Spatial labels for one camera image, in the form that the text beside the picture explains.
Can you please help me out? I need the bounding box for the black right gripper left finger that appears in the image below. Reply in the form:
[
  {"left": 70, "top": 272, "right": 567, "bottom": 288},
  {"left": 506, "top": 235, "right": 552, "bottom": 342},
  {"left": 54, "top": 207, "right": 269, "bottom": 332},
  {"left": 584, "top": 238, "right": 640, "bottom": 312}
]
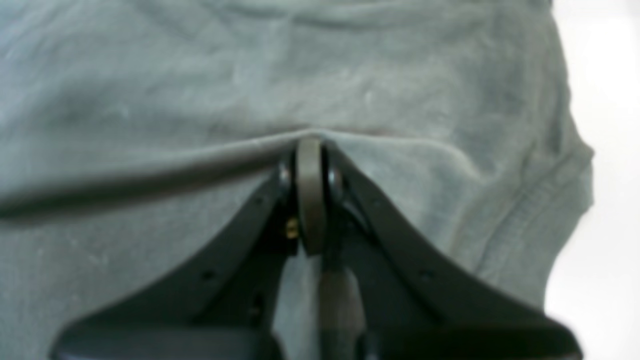
[{"left": 50, "top": 137, "right": 323, "bottom": 360}]

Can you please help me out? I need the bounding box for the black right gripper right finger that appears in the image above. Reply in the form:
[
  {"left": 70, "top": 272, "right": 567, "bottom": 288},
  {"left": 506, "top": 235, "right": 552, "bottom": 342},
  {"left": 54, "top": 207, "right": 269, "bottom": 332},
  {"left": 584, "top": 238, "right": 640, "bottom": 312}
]
[{"left": 322, "top": 143, "right": 583, "bottom": 360}]

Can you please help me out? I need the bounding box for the grey t-shirt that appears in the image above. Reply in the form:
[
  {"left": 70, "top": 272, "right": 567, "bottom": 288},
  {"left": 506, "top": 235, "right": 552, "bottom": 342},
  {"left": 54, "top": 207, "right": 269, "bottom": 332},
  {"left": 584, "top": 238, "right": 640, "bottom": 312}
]
[{"left": 1, "top": 0, "right": 594, "bottom": 360}]

